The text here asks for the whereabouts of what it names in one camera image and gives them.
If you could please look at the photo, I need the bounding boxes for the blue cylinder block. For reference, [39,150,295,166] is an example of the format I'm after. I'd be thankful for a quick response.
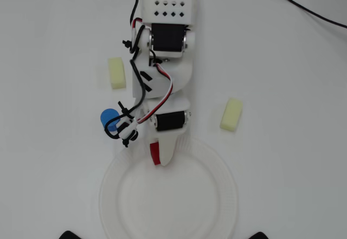
[100,108,121,133]

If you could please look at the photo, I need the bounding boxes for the red cube block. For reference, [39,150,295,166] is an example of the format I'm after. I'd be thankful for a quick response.
[149,141,162,166]

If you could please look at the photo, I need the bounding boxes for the black camera cable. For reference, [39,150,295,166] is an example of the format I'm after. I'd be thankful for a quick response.
[105,24,160,148]

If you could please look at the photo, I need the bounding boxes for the thin black power cable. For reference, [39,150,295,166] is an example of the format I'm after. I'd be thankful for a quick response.
[264,0,347,29]

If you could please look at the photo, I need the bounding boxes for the black stand foot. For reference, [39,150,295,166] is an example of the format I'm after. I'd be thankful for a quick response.
[247,231,274,239]
[59,230,83,239]

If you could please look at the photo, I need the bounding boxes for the red white black servo wire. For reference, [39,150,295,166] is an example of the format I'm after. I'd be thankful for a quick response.
[134,62,175,125]

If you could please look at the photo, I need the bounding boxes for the small white wrist camera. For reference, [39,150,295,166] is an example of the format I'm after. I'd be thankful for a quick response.
[115,115,140,143]

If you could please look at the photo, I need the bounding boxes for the white paper plate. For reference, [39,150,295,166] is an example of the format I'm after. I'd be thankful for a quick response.
[98,135,240,239]

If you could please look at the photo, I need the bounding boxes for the pale yellow sponge block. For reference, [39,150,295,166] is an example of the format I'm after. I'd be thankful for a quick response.
[107,57,127,90]
[219,97,243,133]

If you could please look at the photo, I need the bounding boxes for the white gripper, black motor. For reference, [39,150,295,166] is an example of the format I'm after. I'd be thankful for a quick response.
[138,94,192,167]

